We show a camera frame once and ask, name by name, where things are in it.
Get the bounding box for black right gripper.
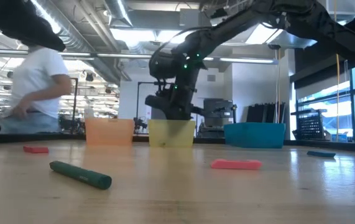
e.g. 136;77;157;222
144;82;205;121

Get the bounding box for pink eraser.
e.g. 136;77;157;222
210;158;263;171

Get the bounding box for green crayon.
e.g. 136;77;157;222
49;160;113;191

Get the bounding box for red eraser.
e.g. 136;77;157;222
22;145;50;154

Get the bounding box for blue eraser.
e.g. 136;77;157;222
307;150;337;159

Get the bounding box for yellow translucent plastic bin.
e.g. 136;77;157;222
147;119;196;149

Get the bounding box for grey machine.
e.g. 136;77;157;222
202;98;238;139

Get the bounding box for orange translucent plastic bin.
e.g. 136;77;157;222
85;117;135;147

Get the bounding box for teal plastic bin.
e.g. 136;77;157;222
223;122;287;149

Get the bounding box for black panel stack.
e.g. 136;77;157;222
246;101;287;124

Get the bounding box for black perforated cart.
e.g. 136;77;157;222
290;108;332;142

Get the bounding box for person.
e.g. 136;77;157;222
0;40;73;135

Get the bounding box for black square stand frame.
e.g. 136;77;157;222
69;77;80;126
136;81;161;135

